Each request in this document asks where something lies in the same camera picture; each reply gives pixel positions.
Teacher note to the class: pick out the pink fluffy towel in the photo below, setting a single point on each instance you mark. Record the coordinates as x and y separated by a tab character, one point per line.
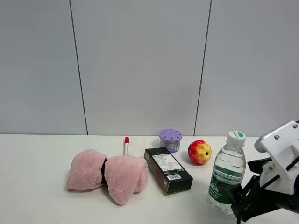
123	175

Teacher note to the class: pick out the black rectangular carton box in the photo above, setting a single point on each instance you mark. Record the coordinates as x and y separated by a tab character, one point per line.
167	171

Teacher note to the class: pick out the red yellow toy ball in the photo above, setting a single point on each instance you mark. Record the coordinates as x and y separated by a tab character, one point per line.
199	152

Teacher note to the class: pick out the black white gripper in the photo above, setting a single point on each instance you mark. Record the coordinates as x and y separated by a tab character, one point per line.
267	192

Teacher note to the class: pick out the clear water bottle green label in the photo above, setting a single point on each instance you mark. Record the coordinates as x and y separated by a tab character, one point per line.
229	168

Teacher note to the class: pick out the purple lidded air freshener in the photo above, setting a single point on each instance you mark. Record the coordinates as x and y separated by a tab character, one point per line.
170	139

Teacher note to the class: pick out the red capped white marker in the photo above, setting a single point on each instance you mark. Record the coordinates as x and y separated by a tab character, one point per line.
126	146

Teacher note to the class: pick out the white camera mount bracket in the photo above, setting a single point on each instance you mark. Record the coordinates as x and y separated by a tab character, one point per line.
282	144

